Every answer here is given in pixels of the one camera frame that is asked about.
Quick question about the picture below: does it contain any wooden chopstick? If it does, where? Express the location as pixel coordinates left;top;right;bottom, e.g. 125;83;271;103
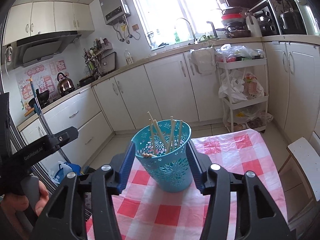
167;116;176;153
149;119;156;155
166;120;178;154
148;112;167;148
177;120;183;147

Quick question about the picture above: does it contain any white rolling kitchen cart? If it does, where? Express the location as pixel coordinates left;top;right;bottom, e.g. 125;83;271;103
215;44;269;133

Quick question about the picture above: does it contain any kitchen faucet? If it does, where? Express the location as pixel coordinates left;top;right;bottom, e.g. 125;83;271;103
180;17;199;44

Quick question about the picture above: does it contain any person's left hand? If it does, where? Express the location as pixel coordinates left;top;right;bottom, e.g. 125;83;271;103
1;181;49;216

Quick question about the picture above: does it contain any teal perforated plastic basket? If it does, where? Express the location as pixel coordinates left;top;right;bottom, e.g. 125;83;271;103
132;119;192;193

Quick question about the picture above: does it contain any red checkered plastic tablecloth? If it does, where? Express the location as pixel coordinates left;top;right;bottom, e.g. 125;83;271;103
85;128;288;240

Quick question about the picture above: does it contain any black wok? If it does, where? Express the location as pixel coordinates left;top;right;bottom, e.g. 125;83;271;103
28;89;50;109

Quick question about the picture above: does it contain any copper kettle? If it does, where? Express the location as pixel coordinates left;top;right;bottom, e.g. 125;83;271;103
57;72;75;96

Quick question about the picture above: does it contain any white stool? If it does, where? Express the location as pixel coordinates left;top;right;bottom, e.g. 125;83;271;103
278;137;319;202

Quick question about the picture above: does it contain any clear plastic bottle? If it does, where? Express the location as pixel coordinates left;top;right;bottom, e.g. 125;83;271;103
124;49;134;65

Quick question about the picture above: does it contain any utensil drying rack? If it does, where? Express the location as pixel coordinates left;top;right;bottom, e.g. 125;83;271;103
82;38;117;79

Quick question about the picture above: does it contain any range hood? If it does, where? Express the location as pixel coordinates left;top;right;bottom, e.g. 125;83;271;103
12;31;81;68

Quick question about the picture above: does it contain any blue mop handle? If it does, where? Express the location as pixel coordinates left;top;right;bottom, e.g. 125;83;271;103
28;76;71;163

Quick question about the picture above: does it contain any wall gas water heater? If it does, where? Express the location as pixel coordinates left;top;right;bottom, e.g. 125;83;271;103
99;0;131;25

